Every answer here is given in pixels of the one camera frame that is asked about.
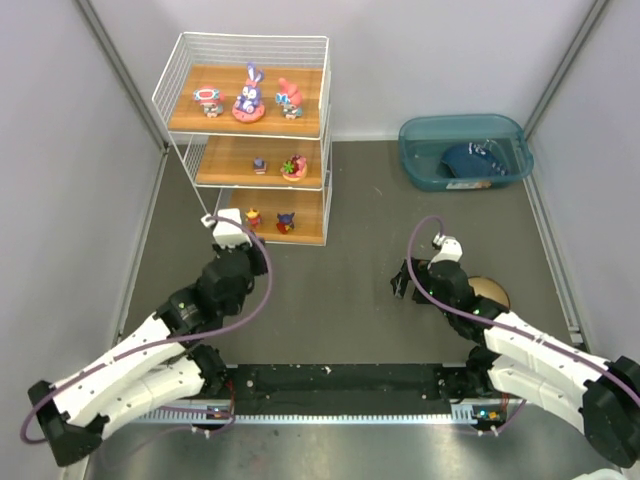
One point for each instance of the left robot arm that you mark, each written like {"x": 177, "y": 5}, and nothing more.
{"x": 164, "y": 359}

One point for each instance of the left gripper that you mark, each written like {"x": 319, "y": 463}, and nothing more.
{"x": 255, "y": 256}

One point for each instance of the small purple toy piece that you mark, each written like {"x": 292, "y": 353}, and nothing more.
{"x": 259, "y": 166}

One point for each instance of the purple bunny donut toy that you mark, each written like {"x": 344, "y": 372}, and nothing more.
{"x": 249, "y": 106}

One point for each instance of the pink bunny toy on shelf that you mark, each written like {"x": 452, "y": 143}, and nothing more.
{"x": 289, "y": 98}

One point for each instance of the wooden round block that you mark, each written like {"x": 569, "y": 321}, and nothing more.
{"x": 489, "y": 288}

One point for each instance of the teal plastic bin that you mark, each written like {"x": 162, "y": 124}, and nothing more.
{"x": 423, "y": 140}

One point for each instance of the yellow red toy figure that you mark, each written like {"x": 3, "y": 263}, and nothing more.
{"x": 254, "y": 218}

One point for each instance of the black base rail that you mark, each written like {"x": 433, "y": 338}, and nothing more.
{"x": 348, "y": 389}

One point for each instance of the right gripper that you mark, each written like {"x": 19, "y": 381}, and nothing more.
{"x": 413, "y": 282}

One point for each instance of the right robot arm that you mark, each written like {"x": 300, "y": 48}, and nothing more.
{"x": 598, "y": 397}

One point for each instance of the blue caped toy figure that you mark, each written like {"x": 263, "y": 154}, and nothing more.
{"x": 285, "y": 222}

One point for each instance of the white wire wooden shelf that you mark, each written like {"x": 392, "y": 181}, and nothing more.
{"x": 217, "y": 153}

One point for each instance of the pink bear strawberry toy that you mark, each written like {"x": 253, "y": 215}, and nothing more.
{"x": 295, "y": 168}

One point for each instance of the blue cap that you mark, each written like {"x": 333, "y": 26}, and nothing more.
{"x": 471, "y": 160}

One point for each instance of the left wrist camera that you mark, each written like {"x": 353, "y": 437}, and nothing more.
{"x": 226, "y": 229}

